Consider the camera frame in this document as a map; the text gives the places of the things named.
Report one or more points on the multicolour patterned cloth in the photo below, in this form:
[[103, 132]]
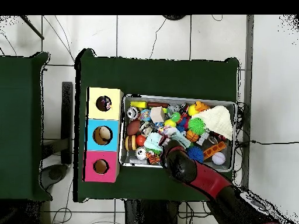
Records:
[[168, 131]]

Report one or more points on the toy hamburger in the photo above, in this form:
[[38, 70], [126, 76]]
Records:
[[130, 142]]

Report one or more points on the large polka dot napkin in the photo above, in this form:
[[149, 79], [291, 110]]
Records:
[[106, 104]]

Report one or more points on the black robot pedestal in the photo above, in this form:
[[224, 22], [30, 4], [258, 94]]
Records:
[[149, 212]]

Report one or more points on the plain wooden cube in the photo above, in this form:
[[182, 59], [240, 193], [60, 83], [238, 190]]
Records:
[[157, 114]]

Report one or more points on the plush tiger toy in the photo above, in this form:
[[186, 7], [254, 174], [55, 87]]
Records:
[[153, 158]]

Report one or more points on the cream knitted cloth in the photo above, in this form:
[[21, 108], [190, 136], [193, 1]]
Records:
[[217, 121]]

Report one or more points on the orange ball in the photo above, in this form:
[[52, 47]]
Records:
[[140, 140]]

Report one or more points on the green spiky ball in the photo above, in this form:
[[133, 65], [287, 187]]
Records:
[[196, 126]]

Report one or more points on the dark green side tablecloth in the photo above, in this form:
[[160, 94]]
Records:
[[18, 116]]

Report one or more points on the black stand bar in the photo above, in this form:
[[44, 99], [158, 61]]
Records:
[[67, 116]]

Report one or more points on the shallow clear mesh bin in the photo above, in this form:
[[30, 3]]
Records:
[[130, 161]]

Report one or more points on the white baseball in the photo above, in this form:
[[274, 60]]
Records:
[[218, 158]]

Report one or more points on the blue spiky ball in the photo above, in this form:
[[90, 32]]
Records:
[[195, 154]]

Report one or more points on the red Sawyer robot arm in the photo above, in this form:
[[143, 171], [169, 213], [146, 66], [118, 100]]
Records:
[[205, 179]]

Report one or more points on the large dark green tablecloth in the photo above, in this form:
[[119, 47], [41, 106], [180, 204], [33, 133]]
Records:
[[163, 74]]

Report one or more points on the wooden box with three holes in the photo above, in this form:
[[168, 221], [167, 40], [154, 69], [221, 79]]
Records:
[[93, 112]]

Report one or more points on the mint green cloth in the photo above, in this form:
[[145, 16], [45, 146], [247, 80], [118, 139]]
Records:
[[153, 141]]

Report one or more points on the black metal rod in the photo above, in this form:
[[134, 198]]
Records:
[[32, 27]]

